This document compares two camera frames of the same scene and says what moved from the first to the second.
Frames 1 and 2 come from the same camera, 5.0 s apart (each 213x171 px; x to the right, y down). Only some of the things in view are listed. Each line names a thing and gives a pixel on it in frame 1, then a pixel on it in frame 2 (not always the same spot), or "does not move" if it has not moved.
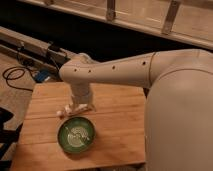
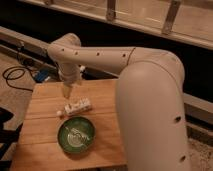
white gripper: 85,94 -> 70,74
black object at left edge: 8,136 does not move
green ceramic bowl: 76,134 does not move
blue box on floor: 42,75 does not move
